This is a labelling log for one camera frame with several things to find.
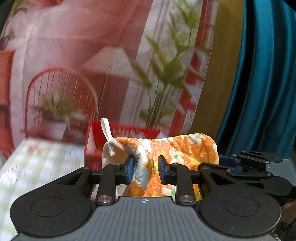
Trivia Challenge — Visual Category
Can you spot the orange floral oven mitt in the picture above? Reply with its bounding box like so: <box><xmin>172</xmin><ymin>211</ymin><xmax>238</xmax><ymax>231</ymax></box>
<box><xmin>100</xmin><ymin>118</ymin><xmax>219</xmax><ymax>197</ymax></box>

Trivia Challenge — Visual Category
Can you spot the printed room scene backdrop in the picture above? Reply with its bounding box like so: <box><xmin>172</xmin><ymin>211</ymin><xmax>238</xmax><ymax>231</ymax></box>
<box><xmin>1</xmin><ymin>1</ymin><xmax>219</xmax><ymax>156</ymax></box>

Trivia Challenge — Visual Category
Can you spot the red strawberry cardboard box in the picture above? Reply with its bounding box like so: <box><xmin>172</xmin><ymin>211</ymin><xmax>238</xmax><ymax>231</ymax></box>
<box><xmin>84</xmin><ymin>121</ymin><xmax>162</xmax><ymax>170</ymax></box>

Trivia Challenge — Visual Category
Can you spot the green checked tablecloth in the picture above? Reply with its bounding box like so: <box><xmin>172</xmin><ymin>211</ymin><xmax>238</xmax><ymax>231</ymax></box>
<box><xmin>1</xmin><ymin>138</ymin><xmax>84</xmax><ymax>240</ymax></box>

